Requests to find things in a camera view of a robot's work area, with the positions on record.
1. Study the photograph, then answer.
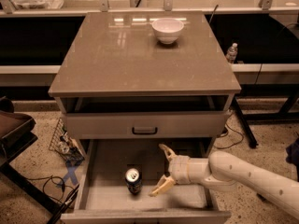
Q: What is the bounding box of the clear plastic water bottle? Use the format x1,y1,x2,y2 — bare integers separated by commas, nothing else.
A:
226,43,238,63

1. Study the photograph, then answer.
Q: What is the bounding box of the blue pepsi can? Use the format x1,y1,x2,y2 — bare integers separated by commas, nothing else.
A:
125,168,142,195

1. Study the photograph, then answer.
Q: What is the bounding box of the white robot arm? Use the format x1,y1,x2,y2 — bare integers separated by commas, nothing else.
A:
149,144,299,219

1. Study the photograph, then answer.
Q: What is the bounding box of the black floor cable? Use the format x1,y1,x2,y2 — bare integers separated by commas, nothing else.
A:
213,114,245,150
26,175,78,205

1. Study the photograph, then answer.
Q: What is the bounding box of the black floor cable left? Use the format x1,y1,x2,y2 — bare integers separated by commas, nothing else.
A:
26,175,78,205

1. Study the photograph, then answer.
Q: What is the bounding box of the wire basket with items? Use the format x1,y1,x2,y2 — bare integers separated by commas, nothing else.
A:
49,119,84,166

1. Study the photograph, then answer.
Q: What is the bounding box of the open lower drawer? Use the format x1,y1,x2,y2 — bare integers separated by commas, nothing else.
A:
62,139,231,224

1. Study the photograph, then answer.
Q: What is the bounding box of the dark chair at left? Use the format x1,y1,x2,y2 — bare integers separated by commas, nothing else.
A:
0,96,60,214

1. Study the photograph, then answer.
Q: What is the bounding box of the grey drawer cabinet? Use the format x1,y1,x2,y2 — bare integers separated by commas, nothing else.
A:
48,10,242,224

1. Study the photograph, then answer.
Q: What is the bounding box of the black floor cable right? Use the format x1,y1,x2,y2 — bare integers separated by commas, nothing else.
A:
213,114,245,150

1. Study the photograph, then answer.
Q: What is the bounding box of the white ceramic bowl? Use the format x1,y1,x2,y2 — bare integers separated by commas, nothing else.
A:
151,18,184,44

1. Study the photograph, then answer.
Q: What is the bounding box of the closed drawer with handle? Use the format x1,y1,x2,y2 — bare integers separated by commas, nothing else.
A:
62,111,230,139

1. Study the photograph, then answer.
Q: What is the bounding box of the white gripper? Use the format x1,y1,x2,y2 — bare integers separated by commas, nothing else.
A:
149,144,191,197

